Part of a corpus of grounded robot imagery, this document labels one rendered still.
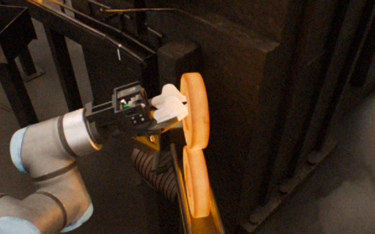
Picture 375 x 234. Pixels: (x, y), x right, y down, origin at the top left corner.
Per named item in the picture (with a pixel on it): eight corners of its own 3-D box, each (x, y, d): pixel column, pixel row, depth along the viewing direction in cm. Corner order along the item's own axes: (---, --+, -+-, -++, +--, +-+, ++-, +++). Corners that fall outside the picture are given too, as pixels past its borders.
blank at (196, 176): (194, 154, 88) (181, 156, 88) (201, 134, 74) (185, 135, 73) (204, 220, 83) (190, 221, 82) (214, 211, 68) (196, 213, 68)
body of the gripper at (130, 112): (144, 104, 65) (82, 124, 66) (160, 134, 71) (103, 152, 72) (141, 78, 71) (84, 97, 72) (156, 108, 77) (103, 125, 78)
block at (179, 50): (183, 96, 122) (183, 33, 105) (201, 108, 117) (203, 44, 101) (159, 111, 116) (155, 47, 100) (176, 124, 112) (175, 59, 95)
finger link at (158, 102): (192, 82, 69) (146, 97, 69) (199, 104, 73) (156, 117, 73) (189, 72, 71) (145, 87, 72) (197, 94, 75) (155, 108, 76)
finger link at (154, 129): (178, 122, 69) (134, 135, 70) (180, 127, 70) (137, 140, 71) (174, 105, 72) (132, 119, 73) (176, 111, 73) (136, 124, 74)
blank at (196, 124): (195, 58, 76) (179, 59, 75) (211, 99, 63) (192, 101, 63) (194, 117, 85) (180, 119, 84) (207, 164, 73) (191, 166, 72)
